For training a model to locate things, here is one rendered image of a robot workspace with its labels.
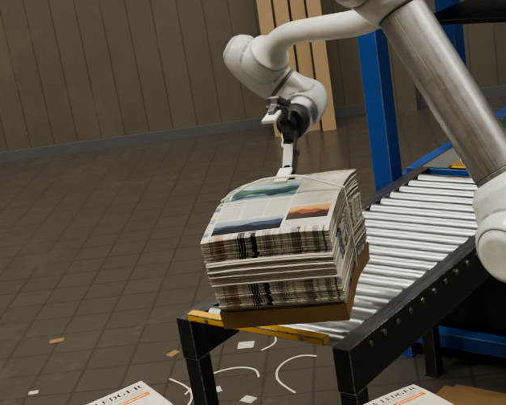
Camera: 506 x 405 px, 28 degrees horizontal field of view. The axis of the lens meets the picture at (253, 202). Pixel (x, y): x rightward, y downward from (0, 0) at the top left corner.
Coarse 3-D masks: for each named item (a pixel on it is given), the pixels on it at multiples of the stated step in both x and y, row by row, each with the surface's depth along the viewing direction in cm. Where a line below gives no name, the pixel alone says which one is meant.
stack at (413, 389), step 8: (392, 392) 208; (400, 392) 208; (408, 392) 207; (416, 392) 207; (424, 392) 206; (376, 400) 206; (384, 400) 205; (392, 400) 205; (400, 400) 204; (408, 400) 204; (416, 400) 203; (424, 400) 203; (432, 400) 202; (440, 400) 202
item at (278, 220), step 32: (224, 224) 219; (256, 224) 216; (288, 224) 212; (320, 224) 209; (224, 256) 215; (256, 256) 214; (288, 256) 211; (320, 256) 210; (352, 256) 224; (224, 288) 219; (256, 288) 217; (288, 288) 215; (320, 288) 213
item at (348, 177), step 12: (288, 180) 242; (300, 180) 238; (312, 180) 236; (324, 180) 233; (336, 180) 231; (348, 180) 234; (240, 192) 236; (252, 192) 234; (348, 192) 231; (348, 204) 230; (360, 204) 242; (360, 216) 241; (360, 228) 239; (360, 240) 236; (360, 252) 236
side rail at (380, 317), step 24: (456, 264) 275; (480, 264) 287; (408, 288) 264; (432, 288) 265; (456, 288) 276; (384, 312) 252; (408, 312) 256; (432, 312) 266; (360, 336) 241; (384, 336) 247; (408, 336) 257; (336, 360) 239; (360, 360) 239; (384, 360) 248; (360, 384) 240
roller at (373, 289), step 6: (360, 282) 273; (360, 288) 270; (366, 288) 269; (372, 288) 268; (378, 288) 267; (384, 288) 266; (390, 288) 266; (396, 288) 265; (402, 288) 264; (372, 294) 268; (378, 294) 267; (384, 294) 266; (390, 294) 264; (396, 294) 263
